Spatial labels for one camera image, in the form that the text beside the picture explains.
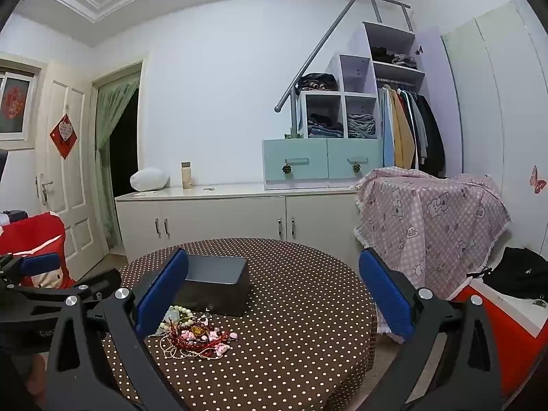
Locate red printed chair cover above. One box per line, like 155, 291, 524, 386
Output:
0, 213, 75, 292

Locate red storage box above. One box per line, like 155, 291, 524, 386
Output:
454, 283, 544, 395

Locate dark rectangular storage box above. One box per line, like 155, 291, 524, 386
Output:
177, 254, 250, 315

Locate grey folded clothes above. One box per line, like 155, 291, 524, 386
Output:
347, 113, 377, 139

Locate row of hanging clothes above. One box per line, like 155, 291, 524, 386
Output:
379, 83, 446, 178

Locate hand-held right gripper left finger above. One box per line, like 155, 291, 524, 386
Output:
45, 247, 191, 411

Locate red window decoration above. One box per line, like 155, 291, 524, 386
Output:
1, 86, 25, 120

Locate black bag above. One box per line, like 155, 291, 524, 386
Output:
466, 246, 548, 304

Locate dark folded clothes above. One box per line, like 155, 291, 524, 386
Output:
370, 46, 418, 69
306, 112, 344, 138
297, 73, 338, 92

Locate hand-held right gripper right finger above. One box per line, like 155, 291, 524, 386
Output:
359, 248, 503, 411

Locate brown polka dot tablecloth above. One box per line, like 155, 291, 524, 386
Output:
103, 237, 379, 411

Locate long white low cabinet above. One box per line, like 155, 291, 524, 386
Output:
115, 183, 364, 262

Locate pink printed cloth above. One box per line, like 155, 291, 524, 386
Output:
354, 167, 512, 343

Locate grey metal handrail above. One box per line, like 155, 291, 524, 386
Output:
274, 0, 416, 138

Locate white framed window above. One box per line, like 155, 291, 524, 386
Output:
0, 53, 43, 150

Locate pile of bead jewelry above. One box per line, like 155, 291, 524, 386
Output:
148, 305, 239, 359

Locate pink butterfly wall sticker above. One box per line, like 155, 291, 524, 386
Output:
530, 165, 548, 195

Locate white wardrobe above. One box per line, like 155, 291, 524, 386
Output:
441, 0, 548, 249

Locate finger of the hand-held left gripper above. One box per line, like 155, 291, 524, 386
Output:
0, 252, 61, 285
0, 269, 124, 309

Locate red diamond door decoration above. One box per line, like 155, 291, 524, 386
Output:
49, 113, 79, 160

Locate white panel door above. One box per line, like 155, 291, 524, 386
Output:
36, 60, 108, 283

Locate green curtain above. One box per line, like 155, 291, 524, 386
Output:
95, 83, 140, 249

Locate white stepped shelf unit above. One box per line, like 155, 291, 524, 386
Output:
295, 21, 446, 180

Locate teal drawer unit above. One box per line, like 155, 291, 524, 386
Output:
262, 138, 384, 191

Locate white pillow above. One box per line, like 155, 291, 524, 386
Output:
130, 167, 171, 192

